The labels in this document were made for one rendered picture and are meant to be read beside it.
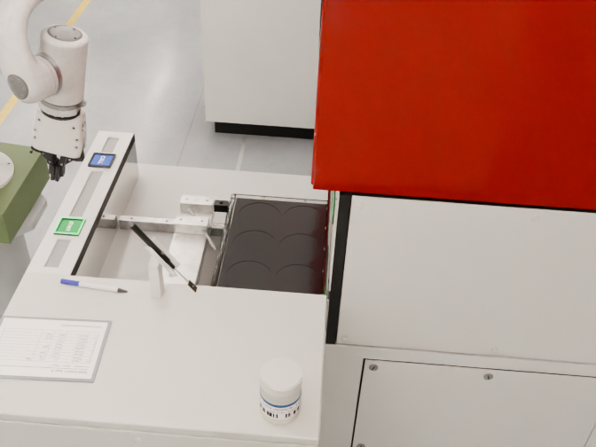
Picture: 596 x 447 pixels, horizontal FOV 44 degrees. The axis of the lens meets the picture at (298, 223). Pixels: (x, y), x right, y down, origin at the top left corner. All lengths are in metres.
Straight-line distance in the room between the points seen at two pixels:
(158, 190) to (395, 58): 0.99
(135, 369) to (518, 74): 0.83
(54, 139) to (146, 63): 2.94
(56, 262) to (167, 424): 0.50
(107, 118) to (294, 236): 2.35
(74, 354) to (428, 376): 0.76
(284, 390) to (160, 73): 3.29
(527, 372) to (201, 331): 0.73
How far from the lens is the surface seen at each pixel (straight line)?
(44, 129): 1.55
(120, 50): 4.64
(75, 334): 1.46
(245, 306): 1.48
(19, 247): 2.11
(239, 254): 1.69
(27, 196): 2.00
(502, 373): 1.71
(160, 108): 4.01
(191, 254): 1.73
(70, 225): 1.72
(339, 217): 1.38
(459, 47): 1.21
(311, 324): 1.45
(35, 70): 1.40
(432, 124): 1.27
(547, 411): 1.83
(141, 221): 1.88
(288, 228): 1.77
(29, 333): 1.49
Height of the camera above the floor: 2.02
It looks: 39 degrees down
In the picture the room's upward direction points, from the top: 3 degrees clockwise
